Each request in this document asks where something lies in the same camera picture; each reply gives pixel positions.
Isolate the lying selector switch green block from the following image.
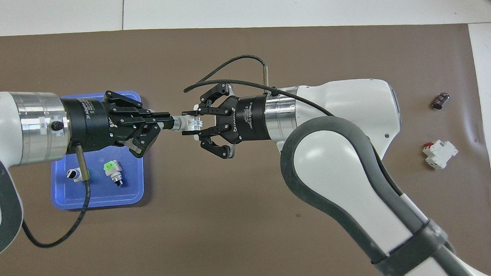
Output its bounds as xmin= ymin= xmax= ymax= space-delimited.
xmin=103 ymin=160 xmax=124 ymax=189

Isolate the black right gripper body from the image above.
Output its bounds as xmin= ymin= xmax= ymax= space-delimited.
xmin=226 ymin=93 xmax=272 ymax=146

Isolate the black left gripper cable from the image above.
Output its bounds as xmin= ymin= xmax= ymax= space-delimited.
xmin=18 ymin=144 xmax=94 ymax=249

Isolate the blue plastic tray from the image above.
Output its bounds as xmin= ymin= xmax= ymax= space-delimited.
xmin=46 ymin=90 xmax=146 ymax=211

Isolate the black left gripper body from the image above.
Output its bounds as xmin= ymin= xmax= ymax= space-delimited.
xmin=61 ymin=96 xmax=121 ymax=155

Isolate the upright selector switch green block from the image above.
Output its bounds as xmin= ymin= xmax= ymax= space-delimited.
xmin=66 ymin=167 xmax=91 ymax=183

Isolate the white selector switch orange block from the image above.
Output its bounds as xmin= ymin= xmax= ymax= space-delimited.
xmin=170 ymin=113 xmax=205 ymax=136

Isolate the brown table mat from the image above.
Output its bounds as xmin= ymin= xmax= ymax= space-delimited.
xmin=0 ymin=14 xmax=491 ymax=276

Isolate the white circuit breaker red lever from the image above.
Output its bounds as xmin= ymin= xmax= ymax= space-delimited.
xmin=422 ymin=139 xmax=460 ymax=170

